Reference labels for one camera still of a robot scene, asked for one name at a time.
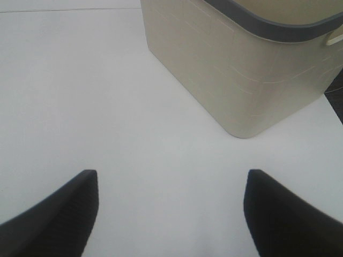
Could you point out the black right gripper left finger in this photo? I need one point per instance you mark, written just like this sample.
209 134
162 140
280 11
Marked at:
59 225

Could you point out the beige bin with grey rim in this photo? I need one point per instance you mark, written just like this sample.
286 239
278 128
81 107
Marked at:
250 64

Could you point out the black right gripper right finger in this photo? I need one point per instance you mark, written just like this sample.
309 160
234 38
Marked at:
283 224

